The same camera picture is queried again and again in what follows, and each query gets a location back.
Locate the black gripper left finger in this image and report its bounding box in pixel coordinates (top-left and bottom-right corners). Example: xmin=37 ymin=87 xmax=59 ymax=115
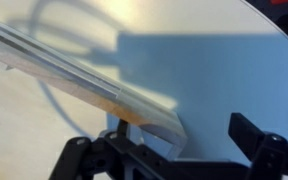
xmin=48 ymin=119 xmax=185 ymax=180

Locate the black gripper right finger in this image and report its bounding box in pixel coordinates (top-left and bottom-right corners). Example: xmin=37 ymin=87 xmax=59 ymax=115
xmin=228 ymin=112 xmax=288 ymax=180

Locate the wooden slatted crate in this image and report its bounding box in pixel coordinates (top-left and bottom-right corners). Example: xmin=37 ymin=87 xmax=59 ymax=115
xmin=0 ymin=13 xmax=189 ymax=158

